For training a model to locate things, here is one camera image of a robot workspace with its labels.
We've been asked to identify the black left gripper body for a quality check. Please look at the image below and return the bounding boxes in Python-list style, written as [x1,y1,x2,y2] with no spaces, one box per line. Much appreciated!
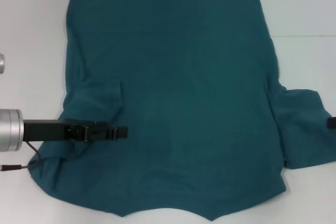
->
[23,119,91,143]

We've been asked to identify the teal blue t-shirt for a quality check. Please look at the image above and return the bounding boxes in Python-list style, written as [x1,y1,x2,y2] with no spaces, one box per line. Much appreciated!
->
[28,0,336,221]

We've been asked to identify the dark red left gripper cable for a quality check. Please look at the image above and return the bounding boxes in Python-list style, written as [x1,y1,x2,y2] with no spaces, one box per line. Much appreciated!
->
[0,142,40,173]

